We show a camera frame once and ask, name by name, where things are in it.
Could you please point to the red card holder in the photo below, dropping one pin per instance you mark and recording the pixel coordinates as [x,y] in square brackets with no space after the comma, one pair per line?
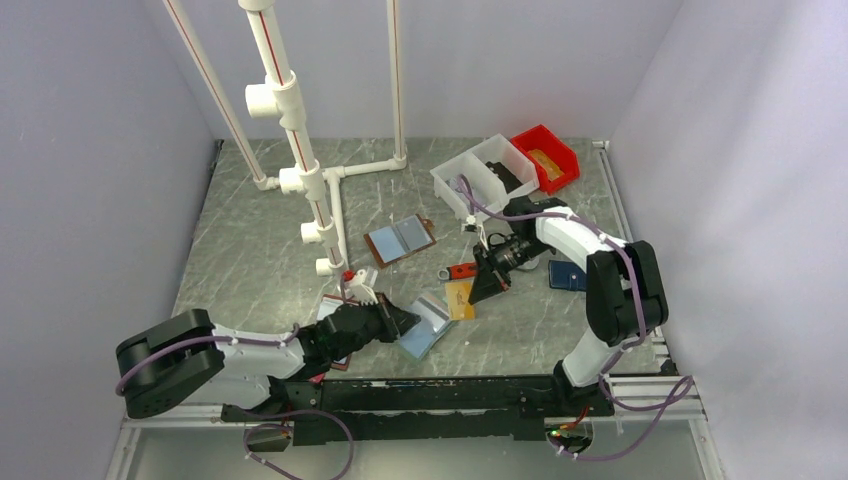
[331,308]

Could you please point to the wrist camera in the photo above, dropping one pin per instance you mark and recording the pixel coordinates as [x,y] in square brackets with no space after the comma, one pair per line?
[358,286]
[471,224]

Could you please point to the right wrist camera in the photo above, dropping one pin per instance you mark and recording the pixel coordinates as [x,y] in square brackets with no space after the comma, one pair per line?
[471,224]

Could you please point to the red plastic bin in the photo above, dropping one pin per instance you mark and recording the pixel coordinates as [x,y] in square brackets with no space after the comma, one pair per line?
[541,137]

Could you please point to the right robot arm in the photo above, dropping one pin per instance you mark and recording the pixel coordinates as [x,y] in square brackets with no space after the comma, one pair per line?
[624,299]

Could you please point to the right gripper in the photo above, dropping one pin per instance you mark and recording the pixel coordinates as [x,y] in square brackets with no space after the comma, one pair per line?
[488,282]

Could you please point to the grey parts in bin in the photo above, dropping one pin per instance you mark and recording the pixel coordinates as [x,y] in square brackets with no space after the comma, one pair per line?
[464,190]

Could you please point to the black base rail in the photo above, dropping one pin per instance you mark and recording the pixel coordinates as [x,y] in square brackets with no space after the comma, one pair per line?
[520,407]

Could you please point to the white divided bin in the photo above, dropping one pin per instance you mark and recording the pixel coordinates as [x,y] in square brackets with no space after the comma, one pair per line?
[489,190]

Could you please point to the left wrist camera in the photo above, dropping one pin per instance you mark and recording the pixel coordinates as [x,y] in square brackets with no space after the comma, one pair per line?
[358,286]

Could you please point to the red handled adjustable wrench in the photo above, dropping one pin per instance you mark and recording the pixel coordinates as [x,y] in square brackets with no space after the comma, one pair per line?
[460,272]

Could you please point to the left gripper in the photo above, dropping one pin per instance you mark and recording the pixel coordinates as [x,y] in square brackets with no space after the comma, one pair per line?
[395,321]

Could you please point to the navy blue card holder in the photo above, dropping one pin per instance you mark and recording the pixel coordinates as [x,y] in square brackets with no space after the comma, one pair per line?
[566,275]

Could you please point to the yellow item in red bin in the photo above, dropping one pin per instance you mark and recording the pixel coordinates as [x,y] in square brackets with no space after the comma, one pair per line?
[549,166]

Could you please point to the white pvc pipe frame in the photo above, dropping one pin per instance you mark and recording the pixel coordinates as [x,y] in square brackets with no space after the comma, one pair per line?
[279,97]

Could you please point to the black part in bin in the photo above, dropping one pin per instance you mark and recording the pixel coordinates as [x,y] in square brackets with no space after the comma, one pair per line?
[507,178]

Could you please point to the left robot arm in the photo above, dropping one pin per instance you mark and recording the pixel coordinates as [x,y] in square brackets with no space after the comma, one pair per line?
[189,359]

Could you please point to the brown card holder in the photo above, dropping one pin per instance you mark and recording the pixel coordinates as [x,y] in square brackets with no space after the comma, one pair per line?
[400,240]

